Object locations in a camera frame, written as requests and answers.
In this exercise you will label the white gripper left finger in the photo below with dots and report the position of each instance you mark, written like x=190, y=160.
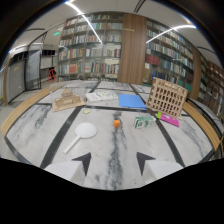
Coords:
x=68, y=168

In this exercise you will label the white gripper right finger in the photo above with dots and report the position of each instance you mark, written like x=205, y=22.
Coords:
x=156, y=168

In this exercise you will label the green white milk carton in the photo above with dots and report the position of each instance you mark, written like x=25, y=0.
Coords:
x=144, y=121

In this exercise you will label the white round hand fan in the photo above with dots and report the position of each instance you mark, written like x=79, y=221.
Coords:
x=82, y=134

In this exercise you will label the magenta booklet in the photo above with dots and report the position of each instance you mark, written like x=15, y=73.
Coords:
x=168, y=119

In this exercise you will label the small yellow-green card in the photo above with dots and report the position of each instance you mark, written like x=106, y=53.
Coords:
x=86, y=111

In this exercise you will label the small orange cube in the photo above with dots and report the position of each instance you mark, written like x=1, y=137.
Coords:
x=116, y=123

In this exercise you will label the wooden building model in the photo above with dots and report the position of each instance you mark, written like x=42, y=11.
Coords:
x=67, y=99

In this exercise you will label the wooden lattice model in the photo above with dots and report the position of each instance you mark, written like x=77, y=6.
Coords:
x=167, y=97

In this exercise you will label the blue folder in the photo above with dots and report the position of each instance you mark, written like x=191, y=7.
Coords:
x=131, y=101

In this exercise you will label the red chair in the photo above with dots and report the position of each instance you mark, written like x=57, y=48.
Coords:
x=51, y=74

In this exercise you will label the glass door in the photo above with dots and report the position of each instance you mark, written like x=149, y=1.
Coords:
x=32, y=69

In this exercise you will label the tall bookshelf with books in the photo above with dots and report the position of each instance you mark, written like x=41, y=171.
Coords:
x=168, y=55
x=91, y=46

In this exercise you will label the wooden panel column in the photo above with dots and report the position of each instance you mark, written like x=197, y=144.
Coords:
x=132, y=48

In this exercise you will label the green exit sign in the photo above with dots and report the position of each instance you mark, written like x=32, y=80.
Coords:
x=56, y=33

